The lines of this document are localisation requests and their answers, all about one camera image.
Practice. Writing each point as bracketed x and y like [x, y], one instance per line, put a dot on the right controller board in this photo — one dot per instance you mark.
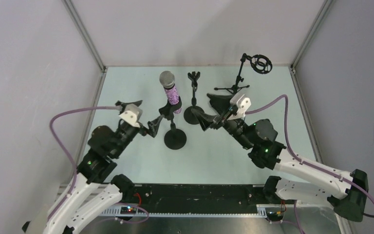
[276, 216]

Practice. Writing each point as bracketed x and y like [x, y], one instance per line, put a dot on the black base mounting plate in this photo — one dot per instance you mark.
[199, 199]

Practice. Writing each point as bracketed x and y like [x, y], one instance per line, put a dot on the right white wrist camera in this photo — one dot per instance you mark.
[240, 104]

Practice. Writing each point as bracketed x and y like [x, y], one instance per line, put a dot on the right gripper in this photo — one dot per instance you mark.
[221, 117]

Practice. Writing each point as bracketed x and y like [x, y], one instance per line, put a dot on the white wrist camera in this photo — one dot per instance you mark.
[131, 115]
[240, 104]

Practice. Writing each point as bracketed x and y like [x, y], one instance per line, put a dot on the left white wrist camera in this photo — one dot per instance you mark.
[131, 115]

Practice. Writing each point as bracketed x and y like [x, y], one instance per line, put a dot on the purple glitter microphone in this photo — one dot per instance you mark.
[167, 80]

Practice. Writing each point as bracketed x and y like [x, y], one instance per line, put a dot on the black ring clip stand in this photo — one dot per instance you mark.
[175, 138]

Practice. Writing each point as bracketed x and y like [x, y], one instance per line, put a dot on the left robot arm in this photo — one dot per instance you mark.
[72, 211]

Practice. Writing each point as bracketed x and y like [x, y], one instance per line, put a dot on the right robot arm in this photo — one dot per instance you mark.
[343, 191]

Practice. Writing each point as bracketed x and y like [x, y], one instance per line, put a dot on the controller board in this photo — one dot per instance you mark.
[127, 210]
[276, 216]

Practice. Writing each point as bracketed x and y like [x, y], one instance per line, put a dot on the black tripod shock mount stand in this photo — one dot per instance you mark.
[261, 64]

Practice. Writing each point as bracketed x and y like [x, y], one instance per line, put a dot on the left controller board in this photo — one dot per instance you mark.
[127, 210]

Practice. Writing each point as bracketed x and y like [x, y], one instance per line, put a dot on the black fork clip stand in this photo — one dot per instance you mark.
[189, 117]

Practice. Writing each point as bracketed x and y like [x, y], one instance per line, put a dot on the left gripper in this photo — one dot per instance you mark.
[143, 128]

